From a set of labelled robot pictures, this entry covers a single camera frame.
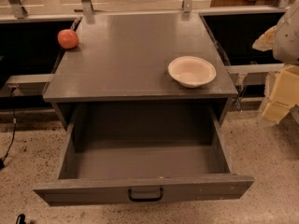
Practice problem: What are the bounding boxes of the white bowl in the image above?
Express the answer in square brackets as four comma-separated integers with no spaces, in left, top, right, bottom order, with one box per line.
[167,56,217,88]

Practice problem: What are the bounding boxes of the grey drawer cabinet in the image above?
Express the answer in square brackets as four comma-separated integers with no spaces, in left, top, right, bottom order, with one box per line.
[43,12,236,126]

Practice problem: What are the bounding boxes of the red apple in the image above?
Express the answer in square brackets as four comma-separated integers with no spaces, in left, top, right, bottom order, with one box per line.
[57,29,78,49]

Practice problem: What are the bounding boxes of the black cable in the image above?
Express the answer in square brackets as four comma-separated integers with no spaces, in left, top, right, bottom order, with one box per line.
[0,87,18,170]

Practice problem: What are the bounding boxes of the grey top drawer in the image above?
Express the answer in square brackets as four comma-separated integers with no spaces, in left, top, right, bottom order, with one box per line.
[34,102,254,205]

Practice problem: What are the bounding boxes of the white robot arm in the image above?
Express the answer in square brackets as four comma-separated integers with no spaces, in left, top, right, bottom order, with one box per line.
[252,0,299,126]

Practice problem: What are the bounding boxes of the black top drawer handle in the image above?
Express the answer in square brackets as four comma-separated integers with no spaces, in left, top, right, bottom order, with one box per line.
[127,188,164,203]

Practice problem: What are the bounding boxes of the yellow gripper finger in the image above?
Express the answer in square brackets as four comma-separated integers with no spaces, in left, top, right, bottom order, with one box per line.
[262,65,299,124]
[252,26,277,51]

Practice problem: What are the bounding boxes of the metal clamp latch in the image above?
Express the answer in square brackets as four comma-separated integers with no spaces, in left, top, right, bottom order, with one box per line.
[235,73,248,112]

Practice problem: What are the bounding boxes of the black object at floor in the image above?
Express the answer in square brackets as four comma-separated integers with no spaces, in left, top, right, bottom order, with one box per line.
[15,214,28,224]

